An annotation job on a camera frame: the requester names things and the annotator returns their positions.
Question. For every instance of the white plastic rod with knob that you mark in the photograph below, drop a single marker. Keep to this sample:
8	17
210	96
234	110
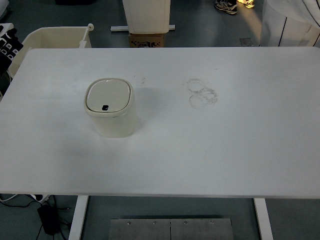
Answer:
85	37

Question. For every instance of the grey floor socket plate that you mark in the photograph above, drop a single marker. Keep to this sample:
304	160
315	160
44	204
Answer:
247	42

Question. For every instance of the person's brightly lit shoe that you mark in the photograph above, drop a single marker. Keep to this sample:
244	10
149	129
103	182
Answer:
247	2

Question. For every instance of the white power strip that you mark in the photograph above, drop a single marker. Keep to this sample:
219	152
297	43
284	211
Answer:
40	197

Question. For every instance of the grey metal plate with screws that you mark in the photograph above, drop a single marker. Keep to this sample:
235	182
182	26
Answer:
172	230

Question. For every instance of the white object with black lines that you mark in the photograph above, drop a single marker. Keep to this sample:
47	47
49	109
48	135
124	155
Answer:
277	30

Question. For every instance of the brown printed cardboard box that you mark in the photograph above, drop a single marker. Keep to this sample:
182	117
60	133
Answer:
147	40

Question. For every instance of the cream plastic storage crate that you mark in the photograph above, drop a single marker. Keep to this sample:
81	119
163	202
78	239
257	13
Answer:
52	37

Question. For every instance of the person's black and white shoe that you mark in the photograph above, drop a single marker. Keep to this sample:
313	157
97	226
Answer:
226	6

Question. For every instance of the black power adapter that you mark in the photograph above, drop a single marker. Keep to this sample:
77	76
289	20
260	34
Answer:
48	220

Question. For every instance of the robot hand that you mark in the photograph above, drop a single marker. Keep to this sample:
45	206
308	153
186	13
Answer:
7	50

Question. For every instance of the cream plastic trash bin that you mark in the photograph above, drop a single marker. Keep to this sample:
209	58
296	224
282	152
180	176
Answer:
110	120

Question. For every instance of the white table leg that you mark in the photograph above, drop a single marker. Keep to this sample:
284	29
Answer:
263	220
78	217

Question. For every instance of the grey metal base bar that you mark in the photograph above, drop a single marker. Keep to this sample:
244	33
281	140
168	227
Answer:
119	28

